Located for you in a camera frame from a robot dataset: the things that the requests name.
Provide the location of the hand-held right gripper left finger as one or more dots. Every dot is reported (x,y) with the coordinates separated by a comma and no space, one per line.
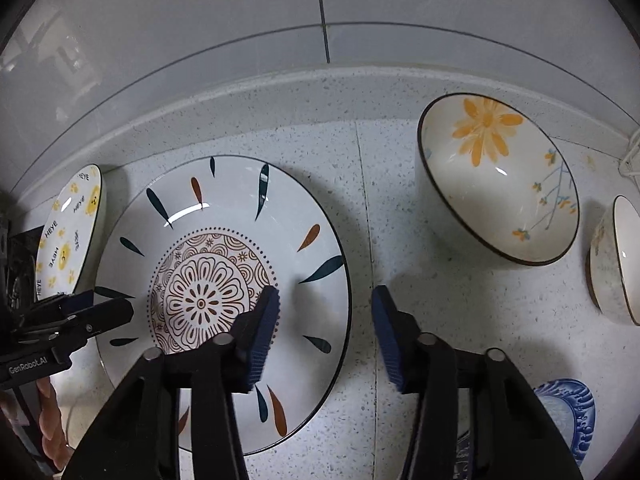
(264,340)

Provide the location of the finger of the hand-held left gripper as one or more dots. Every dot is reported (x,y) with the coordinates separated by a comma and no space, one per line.
(75,302)
(107,315)

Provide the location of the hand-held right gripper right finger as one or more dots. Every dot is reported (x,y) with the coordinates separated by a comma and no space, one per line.
(387,340)

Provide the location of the yellow bear print plate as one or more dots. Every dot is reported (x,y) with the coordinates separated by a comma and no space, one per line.
(70,230)

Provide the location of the large leaf-patterned plate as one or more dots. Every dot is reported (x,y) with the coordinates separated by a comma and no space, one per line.
(220,240)

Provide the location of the orange flower bowl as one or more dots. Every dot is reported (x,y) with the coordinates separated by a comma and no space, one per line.
(495,180)

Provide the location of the blue wave-patterned plate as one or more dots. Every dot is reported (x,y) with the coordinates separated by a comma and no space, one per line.
(570,415)

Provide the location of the small speckled bowl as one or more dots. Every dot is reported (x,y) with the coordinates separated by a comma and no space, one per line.
(617,265)

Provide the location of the person's left hand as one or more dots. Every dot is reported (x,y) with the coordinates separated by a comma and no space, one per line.
(52,425)

